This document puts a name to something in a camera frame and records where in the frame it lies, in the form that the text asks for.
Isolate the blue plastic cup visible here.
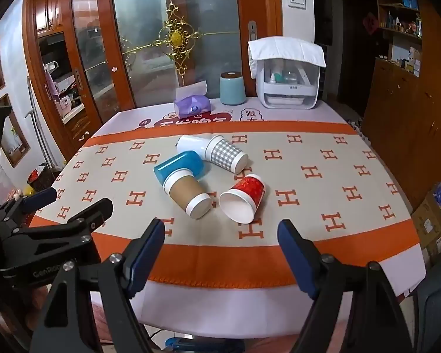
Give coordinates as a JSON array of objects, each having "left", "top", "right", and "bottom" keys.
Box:
[{"left": 153, "top": 150, "right": 209, "bottom": 187}]

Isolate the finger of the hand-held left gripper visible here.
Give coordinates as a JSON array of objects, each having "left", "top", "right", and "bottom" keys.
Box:
[
  {"left": 7, "top": 198, "right": 114, "bottom": 252},
  {"left": 0, "top": 187, "right": 58, "bottom": 229}
]

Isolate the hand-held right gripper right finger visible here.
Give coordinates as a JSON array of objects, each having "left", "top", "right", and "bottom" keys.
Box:
[{"left": 277, "top": 219, "right": 414, "bottom": 353}]

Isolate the teal canister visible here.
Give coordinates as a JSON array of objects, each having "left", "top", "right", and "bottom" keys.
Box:
[{"left": 220, "top": 71, "right": 248, "bottom": 106}]

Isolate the gold door ornament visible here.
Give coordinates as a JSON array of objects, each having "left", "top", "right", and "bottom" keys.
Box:
[{"left": 123, "top": 2, "right": 242, "bottom": 78}]

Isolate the wooden glass sliding door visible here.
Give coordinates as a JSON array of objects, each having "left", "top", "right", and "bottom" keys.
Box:
[{"left": 60, "top": 0, "right": 284, "bottom": 126}]

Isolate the brown paper cup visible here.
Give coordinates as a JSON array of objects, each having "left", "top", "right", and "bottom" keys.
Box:
[{"left": 164, "top": 171, "right": 213, "bottom": 220}]

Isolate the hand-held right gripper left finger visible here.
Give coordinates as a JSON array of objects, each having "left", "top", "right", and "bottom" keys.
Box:
[{"left": 29, "top": 218, "right": 166, "bottom": 353}]

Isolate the grey checked paper cup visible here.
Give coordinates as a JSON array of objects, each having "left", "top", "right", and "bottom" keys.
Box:
[{"left": 205, "top": 135, "right": 249, "bottom": 174}]

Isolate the wooden shelf cabinet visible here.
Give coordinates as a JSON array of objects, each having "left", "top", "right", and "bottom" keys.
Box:
[{"left": 362, "top": 0, "right": 441, "bottom": 222}]

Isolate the red paper cup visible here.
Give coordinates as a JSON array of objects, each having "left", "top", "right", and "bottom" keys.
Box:
[{"left": 219, "top": 174, "right": 266, "bottom": 224}]

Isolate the white plastic cup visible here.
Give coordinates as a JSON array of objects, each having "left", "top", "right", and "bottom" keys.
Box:
[{"left": 177, "top": 135, "right": 209, "bottom": 159}]

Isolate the orange patterned blanket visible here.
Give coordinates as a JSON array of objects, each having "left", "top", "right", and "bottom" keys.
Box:
[{"left": 29, "top": 121, "right": 422, "bottom": 289}]

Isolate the dark waste bin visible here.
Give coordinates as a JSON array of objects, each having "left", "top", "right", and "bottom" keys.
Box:
[{"left": 26, "top": 162, "right": 56, "bottom": 193}]

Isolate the metal pole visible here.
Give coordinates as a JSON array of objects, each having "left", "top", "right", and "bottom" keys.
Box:
[{"left": 24, "top": 76, "right": 56, "bottom": 170}]

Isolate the red door decoration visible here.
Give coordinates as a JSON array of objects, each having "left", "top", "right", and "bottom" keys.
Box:
[{"left": 364, "top": 12, "right": 379, "bottom": 37}]

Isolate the pink bag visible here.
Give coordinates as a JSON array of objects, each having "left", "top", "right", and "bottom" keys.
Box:
[{"left": 57, "top": 94, "right": 74, "bottom": 116}]

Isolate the wooden kitchen cabinet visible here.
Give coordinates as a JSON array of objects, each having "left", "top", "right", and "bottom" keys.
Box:
[{"left": 21, "top": 0, "right": 104, "bottom": 157}]

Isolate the orange patterned tablecloth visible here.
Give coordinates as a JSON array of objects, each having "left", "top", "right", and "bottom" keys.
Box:
[{"left": 90, "top": 97, "right": 427, "bottom": 339}]

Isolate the cardboard box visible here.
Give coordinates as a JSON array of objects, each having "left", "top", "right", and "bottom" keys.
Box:
[{"left": 411, "top": 187, "right": 441, "bottom": 266}]

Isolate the dark chair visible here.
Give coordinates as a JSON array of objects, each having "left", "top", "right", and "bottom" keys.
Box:
[{"left": 415, "top": 260, "right": 441, "bottom": 353}]

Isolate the purple tissue box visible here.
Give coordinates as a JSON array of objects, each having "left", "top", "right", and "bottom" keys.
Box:
[{"left": 173, "top": 80, "right": 212, "bottom": 119}]

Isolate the white countertop appliance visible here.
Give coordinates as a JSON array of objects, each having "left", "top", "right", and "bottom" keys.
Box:
[{"left": 256, "top": 58, "right": 320, "bottom": 110}]

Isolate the blue plastic object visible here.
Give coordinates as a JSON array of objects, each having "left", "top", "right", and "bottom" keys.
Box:
[{"left": 164, "top": 336, "right": 245, "bottom": 353}]

